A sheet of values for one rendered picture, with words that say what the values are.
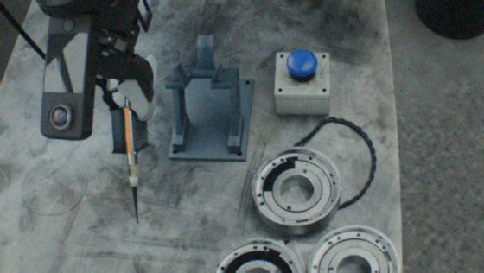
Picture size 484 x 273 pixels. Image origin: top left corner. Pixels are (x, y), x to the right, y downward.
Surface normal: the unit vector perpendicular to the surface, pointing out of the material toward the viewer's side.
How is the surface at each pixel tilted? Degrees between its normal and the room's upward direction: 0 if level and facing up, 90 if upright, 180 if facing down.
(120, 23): 4
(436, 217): 0
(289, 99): 90
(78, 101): 33
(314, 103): 90
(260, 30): 0
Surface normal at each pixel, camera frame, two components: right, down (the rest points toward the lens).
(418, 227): -0.11, -0.54
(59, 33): -0.18, 0.01
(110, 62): -0.15, 0.86
